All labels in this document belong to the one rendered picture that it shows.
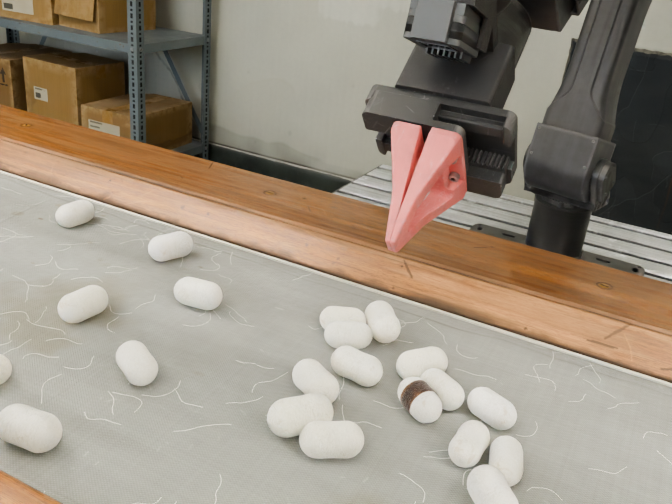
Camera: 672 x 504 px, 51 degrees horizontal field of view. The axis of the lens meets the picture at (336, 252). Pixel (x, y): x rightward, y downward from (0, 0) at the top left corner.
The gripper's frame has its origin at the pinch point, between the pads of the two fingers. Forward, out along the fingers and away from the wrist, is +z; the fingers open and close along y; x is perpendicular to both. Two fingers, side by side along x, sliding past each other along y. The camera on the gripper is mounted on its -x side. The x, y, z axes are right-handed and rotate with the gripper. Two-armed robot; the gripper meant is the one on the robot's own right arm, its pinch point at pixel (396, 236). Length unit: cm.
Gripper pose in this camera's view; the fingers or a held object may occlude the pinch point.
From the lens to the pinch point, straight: 45.9
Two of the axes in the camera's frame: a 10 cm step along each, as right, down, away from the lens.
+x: 2.2, 4.8, 8.5
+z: -4.1, 8.4, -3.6
